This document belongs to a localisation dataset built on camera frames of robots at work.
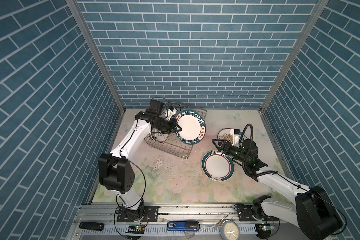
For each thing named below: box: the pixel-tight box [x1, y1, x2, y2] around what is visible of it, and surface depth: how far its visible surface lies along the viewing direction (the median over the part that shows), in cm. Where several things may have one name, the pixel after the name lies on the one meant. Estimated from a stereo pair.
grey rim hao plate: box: [175, 109, 207, 145], surface depth 84 cm
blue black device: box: [167, 221, 201, 232], surface depth 69 cm
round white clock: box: [220, 219, 241, 240], surface depth 68 cm
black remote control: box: [78, 221, 105, 231], surface depth 70 cm
